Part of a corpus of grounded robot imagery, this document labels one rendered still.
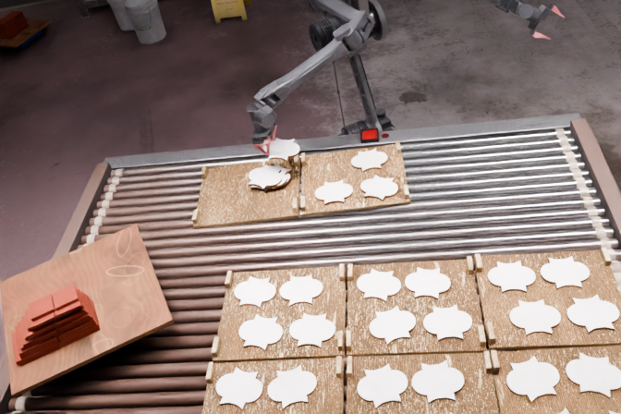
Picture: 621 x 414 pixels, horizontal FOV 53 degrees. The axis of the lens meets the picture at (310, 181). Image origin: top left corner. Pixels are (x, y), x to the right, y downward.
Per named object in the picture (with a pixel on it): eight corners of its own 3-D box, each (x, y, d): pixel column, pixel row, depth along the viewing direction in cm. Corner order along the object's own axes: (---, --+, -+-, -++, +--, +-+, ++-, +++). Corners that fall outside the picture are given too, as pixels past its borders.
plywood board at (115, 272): (1, 286, 220) (-1, 282, 219) (137, 227, 232) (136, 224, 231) (14, 398, 184) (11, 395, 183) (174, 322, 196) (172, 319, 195)
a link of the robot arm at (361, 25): (383, 29, 231) (371, 9, 225) (357, 54, 231) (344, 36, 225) (324, -5, 264) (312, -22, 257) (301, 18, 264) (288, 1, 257)
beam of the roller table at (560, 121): (109, 166, 292) (104, 157, 288) (578, 124, 262) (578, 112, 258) (104, 179, 285) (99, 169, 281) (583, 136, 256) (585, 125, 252)
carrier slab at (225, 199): (205, 170, 268) (204, 167, 266) (299, 159, 263) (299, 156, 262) (193, 229, 241) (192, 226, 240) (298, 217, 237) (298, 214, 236)
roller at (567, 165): (103, 206, 268) (98, 198, 265) (580, 166, 240) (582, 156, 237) (99, 214, 264) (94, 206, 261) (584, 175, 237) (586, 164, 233)
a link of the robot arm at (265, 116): (275, 100, 242) (263, 86, 236) (291, 110, 234) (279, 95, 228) (255, 123, 241) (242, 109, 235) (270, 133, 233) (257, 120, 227)
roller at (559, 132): (115, 175, 283) (112, 167, 279) (567, 135, 255) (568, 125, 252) (113, 182, 279) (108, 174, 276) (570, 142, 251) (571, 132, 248)
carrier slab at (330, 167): (302, 158, 263) (301, 155, 262) (400, 146, 259) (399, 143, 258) (301, 217, 237) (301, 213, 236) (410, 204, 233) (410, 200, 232)
